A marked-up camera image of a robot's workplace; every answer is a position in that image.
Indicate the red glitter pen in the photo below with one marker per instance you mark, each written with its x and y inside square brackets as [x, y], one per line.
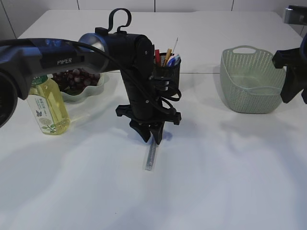
[157, 58]

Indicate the green plastic woven basket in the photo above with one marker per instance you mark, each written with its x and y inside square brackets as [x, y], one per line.
[250, 82]

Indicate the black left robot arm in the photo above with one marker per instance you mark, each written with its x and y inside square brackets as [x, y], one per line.
[150, 96]

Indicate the silver glitter pen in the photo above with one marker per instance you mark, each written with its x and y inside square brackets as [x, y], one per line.
[151, 156]

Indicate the blue small scissors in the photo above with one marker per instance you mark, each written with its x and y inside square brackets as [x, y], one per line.
[173, 60]

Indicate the gold glitter pen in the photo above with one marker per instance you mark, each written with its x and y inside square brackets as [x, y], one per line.
[167, 56]

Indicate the green wavy plastic plate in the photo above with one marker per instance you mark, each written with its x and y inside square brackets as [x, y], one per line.
[73, 97]

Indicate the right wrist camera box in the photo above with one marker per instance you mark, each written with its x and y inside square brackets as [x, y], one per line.
[295, 14]

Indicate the yellow tea bottle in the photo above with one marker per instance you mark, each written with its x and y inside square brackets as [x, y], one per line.
[47, 105]

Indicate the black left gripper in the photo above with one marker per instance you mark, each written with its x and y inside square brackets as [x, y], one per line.
[156, 120]

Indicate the black mesh pen holder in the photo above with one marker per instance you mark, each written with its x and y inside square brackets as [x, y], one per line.
[172, 72]

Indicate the artificial red grape bunch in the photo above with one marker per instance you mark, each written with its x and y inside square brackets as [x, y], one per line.
[75, 81]

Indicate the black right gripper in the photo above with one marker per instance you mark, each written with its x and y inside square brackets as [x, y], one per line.
[296, 72]

